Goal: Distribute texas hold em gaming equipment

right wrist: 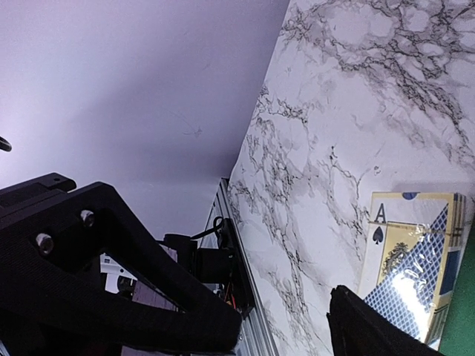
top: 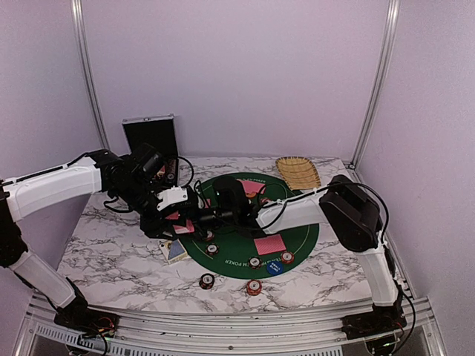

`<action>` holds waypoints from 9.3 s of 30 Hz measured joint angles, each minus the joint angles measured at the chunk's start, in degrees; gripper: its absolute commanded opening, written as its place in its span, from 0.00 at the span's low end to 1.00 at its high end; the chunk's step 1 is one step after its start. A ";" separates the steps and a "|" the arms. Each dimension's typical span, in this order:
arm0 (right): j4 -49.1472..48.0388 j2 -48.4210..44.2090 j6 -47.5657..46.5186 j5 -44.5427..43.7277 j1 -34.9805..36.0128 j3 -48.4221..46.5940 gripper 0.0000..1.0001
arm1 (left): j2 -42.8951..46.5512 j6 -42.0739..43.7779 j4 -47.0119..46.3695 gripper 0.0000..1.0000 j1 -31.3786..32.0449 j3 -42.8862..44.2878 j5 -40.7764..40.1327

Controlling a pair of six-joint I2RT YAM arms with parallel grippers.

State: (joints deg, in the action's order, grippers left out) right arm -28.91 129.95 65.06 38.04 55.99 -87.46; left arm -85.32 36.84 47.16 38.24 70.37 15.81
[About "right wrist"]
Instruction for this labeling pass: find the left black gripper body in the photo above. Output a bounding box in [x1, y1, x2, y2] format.
[0, 172, 77, 356]

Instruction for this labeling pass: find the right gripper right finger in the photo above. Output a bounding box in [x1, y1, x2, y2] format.
[327, 285, 440, 356]

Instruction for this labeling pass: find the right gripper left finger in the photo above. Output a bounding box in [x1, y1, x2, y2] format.
[1, 182, 242, 351]

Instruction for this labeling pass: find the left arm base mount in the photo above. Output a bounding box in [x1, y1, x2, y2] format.
[159, 217, 240, 313]

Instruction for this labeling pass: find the blue gold card box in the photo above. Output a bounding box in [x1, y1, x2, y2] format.
[357, 192, 467, 349]

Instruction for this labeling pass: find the green round poker mat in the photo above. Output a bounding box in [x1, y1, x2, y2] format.
[439, 212, 474, 356]

